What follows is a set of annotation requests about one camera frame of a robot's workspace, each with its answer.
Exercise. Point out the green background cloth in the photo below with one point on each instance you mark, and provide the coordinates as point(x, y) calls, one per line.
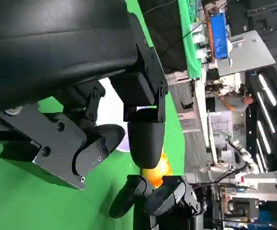
point(188, 48)

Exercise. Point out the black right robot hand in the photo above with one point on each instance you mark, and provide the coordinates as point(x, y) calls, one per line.
point(167, 196)

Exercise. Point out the blue box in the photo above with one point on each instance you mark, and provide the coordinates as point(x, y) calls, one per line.
point(220, 36)

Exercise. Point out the grey panel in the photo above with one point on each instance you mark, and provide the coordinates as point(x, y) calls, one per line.
point(248, 52)

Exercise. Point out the black backdrop cloth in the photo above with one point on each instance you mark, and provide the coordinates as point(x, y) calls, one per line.
point(165, 36)

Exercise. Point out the person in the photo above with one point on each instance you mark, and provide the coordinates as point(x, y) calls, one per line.
point(232, 103)

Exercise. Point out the lilac plate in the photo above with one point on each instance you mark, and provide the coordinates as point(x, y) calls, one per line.
point(112, 107)

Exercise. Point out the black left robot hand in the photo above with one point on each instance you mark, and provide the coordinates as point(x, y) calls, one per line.
point(45, 48)

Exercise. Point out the green table cloth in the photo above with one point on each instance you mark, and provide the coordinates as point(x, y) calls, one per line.
point(21, 203)

